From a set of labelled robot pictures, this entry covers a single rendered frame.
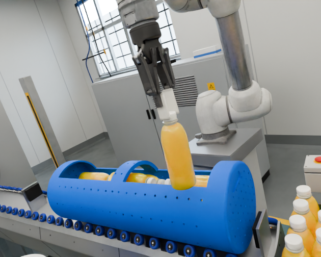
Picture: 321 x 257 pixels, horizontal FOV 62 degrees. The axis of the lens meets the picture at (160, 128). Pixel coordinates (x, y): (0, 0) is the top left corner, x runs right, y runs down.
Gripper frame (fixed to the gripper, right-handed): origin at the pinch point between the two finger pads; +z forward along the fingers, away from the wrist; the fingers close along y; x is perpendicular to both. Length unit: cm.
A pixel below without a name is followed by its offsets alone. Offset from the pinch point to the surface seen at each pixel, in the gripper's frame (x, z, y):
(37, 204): -121, 48, -12
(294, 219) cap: 23.3, 38.0, -7.8
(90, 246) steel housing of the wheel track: -64, 58, -1
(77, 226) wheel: -71, 49, -3
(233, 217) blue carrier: 7.7, 37.0, -4.9
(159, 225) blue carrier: -16.1, 39.1, 0.5
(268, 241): 12, 53, -15
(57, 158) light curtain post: -134, 32, -43
